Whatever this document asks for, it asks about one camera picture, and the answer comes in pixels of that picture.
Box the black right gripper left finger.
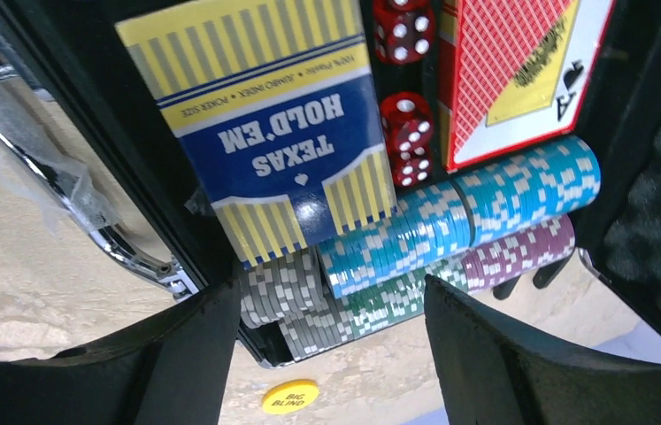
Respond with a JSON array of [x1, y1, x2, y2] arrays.
[[0, 283, 240, 424]]

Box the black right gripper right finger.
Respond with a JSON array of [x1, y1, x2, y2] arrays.
[[424, 275, 661, 424]]

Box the yellow big blind button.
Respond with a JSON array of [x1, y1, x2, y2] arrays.
[[261, 379, 319, 415]]

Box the blue yellow card deck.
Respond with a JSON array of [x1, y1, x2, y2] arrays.
[[115, 1, 396, 268]]

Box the red card deck box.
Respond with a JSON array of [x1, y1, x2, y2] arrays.
[[438, 0, 615, 173]]

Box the black poker set case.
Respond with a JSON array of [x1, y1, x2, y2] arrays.
[[0, 0, 661, 371]]

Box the purple green chip row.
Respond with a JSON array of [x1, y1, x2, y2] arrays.
[[336, 215, 575, 339]]

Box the grey chip stack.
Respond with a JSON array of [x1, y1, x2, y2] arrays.
[[233, 248, 355, 367]]

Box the light blue chip row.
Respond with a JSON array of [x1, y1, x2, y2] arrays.
[[319, 136, 601, 298]]

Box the red dice in case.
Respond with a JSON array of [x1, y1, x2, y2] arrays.
[[373, 1, 435, 189]]

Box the orange handled pliers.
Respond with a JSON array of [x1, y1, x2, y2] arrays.
[[491, 255, 574, 301]]

